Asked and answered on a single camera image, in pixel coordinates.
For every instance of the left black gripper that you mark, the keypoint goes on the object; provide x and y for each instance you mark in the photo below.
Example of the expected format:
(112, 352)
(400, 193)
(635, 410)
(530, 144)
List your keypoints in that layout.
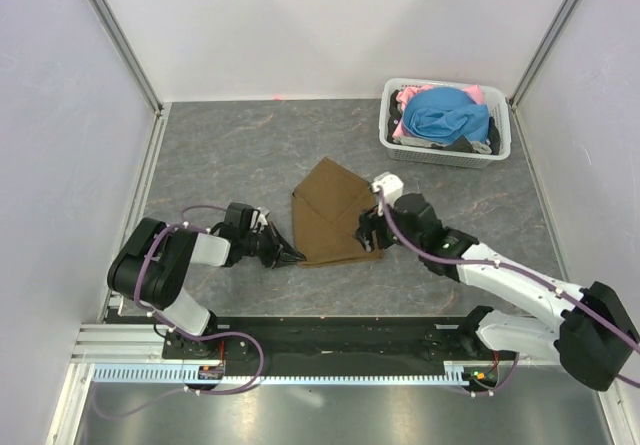
(277, 243)

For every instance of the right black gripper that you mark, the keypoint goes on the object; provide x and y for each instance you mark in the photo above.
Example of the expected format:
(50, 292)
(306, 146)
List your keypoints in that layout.
(369, 221)

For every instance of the brown cloth napkin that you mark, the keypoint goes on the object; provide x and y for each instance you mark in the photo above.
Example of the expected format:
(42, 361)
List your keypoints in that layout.
(326, 206)

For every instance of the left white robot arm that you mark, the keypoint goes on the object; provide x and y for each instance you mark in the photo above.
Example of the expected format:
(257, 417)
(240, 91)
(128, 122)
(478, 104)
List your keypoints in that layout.
(151, 267)

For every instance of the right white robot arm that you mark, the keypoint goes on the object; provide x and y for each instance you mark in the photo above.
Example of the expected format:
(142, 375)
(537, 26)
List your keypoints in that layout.
(587, 330)

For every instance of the white plastic basket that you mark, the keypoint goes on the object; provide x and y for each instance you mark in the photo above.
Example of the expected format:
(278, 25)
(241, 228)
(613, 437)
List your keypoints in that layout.
(401, 145)

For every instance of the blue cloth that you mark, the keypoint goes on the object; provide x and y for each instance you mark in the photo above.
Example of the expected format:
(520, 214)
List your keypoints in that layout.
(445, 114)

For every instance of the grey cloth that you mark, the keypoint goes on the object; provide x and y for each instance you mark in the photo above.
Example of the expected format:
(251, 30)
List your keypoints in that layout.
(461, 145)

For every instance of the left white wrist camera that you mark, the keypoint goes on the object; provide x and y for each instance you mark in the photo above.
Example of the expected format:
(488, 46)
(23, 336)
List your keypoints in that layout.
(259, 218)

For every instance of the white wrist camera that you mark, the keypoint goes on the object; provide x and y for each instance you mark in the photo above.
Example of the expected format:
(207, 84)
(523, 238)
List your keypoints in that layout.
(259, 218)
(387, 188)

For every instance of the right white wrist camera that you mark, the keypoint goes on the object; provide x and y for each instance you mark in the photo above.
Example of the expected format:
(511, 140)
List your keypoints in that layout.
(387, 188)

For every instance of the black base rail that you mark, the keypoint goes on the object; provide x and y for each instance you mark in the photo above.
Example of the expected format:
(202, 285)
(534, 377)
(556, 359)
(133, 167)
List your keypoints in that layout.
(336, 347)

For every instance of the white slotted cable duct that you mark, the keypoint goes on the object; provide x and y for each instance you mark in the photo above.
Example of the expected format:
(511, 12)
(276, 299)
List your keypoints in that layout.
(192, 374)

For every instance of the left aluminium frame post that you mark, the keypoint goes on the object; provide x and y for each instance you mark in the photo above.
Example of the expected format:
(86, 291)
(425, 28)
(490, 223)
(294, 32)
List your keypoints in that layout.
(116, 34)

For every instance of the aluminium frame post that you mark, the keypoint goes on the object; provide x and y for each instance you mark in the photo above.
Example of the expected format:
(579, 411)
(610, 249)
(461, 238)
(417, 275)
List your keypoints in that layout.
(552, 34)
(116, 34)

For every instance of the right aluminium frame post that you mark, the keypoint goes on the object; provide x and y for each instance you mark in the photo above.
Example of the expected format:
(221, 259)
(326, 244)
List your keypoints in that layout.
(552, 34)

